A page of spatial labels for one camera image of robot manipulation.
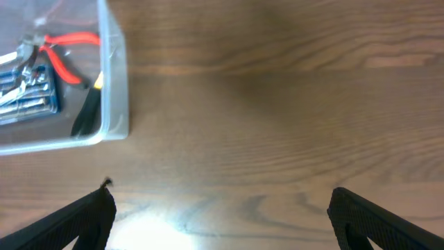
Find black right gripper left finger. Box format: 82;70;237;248
1;178;117;250

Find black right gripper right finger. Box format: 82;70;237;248
327;187;443;249

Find black yellow screwdriver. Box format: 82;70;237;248
71;72;103;137

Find blue screwdriver set case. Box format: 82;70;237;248
1;64;60;126

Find chrome ring wrench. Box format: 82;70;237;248
1;69;37;106

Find red black pliers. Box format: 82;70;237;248
24;31;101;88

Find clear plastic container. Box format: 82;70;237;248
1;0;129;155

